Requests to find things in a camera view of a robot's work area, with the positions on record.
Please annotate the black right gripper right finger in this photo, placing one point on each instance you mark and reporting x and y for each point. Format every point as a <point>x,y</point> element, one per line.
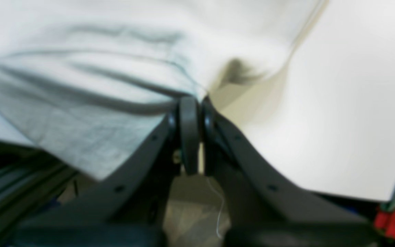
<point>265,208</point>

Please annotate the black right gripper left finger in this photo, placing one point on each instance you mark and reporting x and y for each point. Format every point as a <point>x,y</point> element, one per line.
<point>127,208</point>

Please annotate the beige t-shirt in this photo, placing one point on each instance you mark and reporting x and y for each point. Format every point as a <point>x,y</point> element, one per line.
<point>88,80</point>

